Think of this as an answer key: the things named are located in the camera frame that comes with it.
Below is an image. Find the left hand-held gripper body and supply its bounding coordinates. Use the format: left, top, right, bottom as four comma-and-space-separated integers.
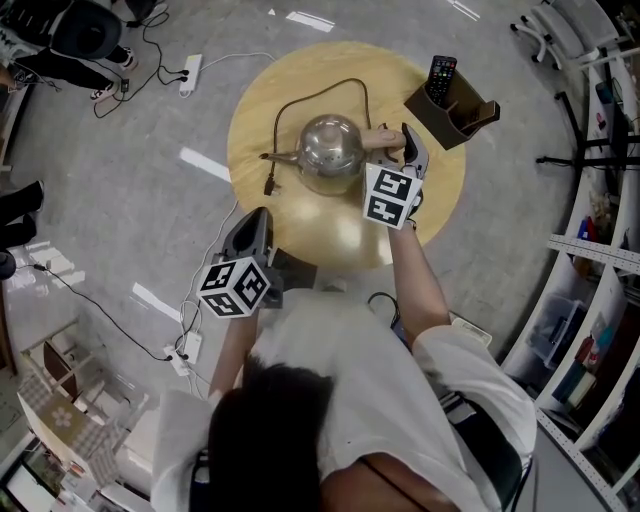
197, 249, 286, 319

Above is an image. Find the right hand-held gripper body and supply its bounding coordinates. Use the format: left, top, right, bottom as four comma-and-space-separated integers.
362, 162, 430, 233

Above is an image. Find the stainless steel electric kettle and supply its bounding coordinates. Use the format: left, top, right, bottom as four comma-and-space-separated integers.
258, 113, 407, 197

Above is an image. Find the beige round kettle base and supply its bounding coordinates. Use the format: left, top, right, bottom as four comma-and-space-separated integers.
301, 172, 364, 198

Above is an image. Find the person's left forearm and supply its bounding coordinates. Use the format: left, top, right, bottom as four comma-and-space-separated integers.
208, 314, 261, 399

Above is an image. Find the person's right forearm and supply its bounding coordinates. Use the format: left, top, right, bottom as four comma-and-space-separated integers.
388, 222, 451, 351

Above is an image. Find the round wooden table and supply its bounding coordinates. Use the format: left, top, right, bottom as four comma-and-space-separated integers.
227, 40, 467, 271

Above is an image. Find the brown desk organizer box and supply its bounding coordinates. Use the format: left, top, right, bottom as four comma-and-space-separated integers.
403, 67, 502, 151

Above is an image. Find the white power strip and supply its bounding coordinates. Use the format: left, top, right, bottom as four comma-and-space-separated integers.
179, 53, 204, 99
182, 332, 204, 362
163, 344, 191, 376

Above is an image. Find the black remote control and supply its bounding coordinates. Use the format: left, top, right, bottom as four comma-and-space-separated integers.
425, 54, 458, 107

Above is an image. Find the person's white shirt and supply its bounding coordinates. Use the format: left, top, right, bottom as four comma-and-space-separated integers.
149, 292, 539, 512

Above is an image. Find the white shelf unit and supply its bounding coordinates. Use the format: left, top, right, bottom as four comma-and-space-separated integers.
499, 64, 640, 506

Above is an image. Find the white office chair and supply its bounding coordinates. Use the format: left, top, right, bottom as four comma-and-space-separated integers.
509, 0, 631, 71

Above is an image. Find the checkered cushion with flower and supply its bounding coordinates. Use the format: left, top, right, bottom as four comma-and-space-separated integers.
17, 372, 124, 489

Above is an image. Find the clear plastic shelf bin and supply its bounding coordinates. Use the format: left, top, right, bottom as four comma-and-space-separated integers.
527, 294, 589, 369

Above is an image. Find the dark grey office chair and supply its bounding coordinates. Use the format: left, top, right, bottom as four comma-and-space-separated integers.
49, 0, 124, 56

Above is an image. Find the grey metal cabinet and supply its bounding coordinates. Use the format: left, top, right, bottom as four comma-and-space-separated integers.
534, 424, 601, 512

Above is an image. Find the round kettle base with cord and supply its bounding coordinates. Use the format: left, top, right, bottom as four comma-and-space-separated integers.
263, 77, 372, 198

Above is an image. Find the black desk frame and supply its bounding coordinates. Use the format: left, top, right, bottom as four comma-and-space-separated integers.
535, 59, 640, 174

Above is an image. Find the long white cable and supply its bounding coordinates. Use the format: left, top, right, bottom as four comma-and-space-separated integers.
180, 51, 277, 351

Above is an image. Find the wooden stool frame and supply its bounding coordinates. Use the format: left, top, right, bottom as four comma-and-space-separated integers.
22, 324, 146, 401

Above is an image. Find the black bag with grey strap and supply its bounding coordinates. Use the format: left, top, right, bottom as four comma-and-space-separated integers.
442, 394, 534, 512

